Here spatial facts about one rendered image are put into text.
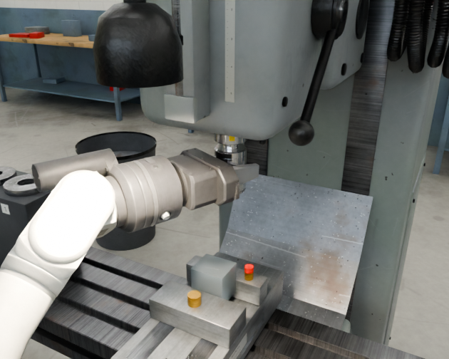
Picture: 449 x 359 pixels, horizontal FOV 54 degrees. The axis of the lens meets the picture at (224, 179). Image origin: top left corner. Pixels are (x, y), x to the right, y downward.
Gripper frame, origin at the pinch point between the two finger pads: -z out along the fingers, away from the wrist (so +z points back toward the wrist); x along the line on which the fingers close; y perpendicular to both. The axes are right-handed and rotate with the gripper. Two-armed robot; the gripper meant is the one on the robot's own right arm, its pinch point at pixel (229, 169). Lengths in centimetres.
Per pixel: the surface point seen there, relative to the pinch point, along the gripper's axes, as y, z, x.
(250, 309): 25.7, -2.8, -2.6
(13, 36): 34, -105, 595
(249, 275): 20.5, -4.1, -0.5
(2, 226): 21, 26, 44
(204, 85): -14.4, 8.9, -6.3
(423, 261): 122, -189, 54
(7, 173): 13, 21, 52
